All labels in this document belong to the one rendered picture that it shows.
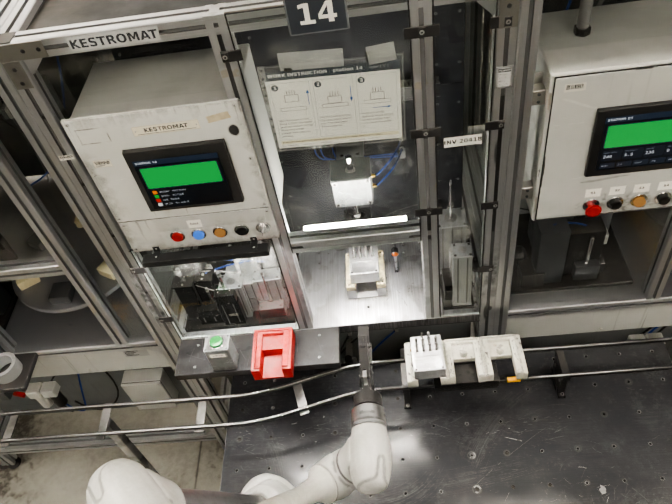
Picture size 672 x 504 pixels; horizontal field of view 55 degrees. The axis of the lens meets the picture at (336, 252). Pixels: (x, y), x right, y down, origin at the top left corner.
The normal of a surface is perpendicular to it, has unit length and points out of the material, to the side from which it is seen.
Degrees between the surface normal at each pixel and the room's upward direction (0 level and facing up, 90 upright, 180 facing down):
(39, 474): 0
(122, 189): 90
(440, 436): 0
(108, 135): 90
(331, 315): 0
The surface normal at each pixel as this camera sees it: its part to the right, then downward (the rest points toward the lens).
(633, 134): 0.01, 0.75
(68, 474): -0.14, -0.65
